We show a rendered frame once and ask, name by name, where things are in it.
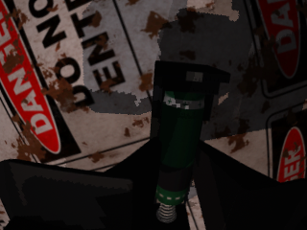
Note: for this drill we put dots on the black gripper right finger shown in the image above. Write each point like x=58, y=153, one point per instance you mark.
x=232, y=196

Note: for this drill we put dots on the dark green battery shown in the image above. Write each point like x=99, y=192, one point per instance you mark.
x=181, y=119

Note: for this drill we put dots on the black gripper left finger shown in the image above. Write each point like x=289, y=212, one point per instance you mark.
x=120, y=198

